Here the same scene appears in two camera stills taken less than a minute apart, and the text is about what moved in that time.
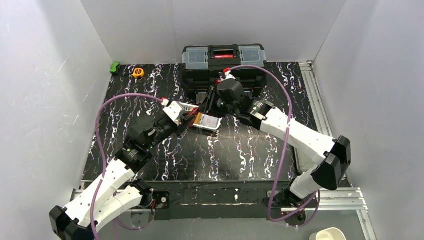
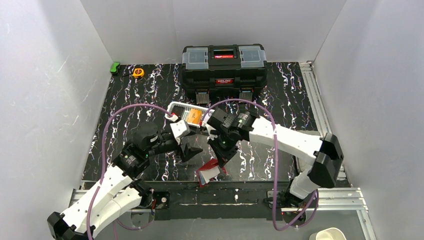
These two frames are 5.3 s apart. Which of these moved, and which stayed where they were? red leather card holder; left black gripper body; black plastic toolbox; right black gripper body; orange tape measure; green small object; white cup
Moved: right black gripper body; red leather card holder; left black gripper body
Stayed: black plastic toolbox; white cup; green small object; orange tape measure
